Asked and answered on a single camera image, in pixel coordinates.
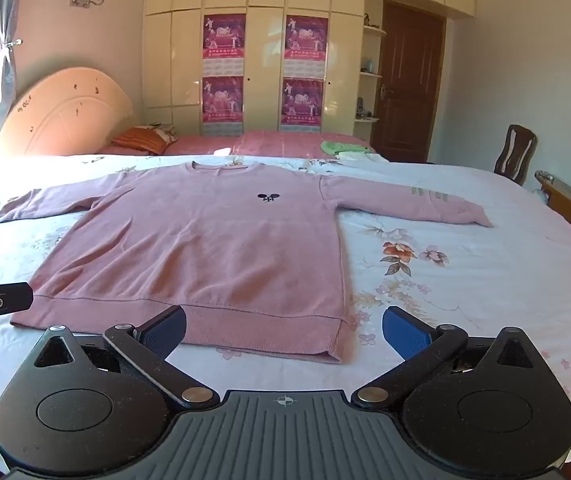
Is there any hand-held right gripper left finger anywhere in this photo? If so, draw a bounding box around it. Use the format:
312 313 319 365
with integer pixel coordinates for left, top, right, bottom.
33 305 221 409

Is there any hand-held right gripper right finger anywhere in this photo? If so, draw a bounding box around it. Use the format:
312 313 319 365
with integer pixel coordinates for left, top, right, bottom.
351 305 541 409

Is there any pink sweatshirt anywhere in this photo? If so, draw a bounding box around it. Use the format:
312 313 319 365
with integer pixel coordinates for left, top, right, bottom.
0 160 493 363

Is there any white floral bed sheet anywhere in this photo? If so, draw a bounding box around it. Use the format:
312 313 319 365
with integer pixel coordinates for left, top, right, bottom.
0 152 571 466

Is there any cream rounded headboard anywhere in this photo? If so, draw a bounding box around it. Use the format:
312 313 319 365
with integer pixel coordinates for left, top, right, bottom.
0 66 134 157

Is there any orange striped pillow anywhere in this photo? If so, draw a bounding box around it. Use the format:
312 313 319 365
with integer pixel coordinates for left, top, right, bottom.
110 126 179 156

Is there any green cloth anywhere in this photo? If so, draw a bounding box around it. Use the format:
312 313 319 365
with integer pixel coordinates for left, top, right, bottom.
320 141 373 155

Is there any brown wooden furniture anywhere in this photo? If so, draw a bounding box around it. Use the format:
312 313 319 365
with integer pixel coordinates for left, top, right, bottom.
535 170 571 261

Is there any brown wooden chair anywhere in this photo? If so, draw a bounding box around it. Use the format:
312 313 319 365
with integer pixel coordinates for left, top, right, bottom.
494 124 539 186

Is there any brown wooden door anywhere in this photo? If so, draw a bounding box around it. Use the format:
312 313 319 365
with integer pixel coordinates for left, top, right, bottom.
370 1 447 163

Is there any cream corner shelf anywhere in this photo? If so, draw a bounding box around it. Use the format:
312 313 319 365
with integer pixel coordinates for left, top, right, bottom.
355 12 387 123

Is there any purple wall poster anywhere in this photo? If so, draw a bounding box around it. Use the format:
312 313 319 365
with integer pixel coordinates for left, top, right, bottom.
202 76 244 136
280 78 325 133
203 14 246 77
284 15 328 78

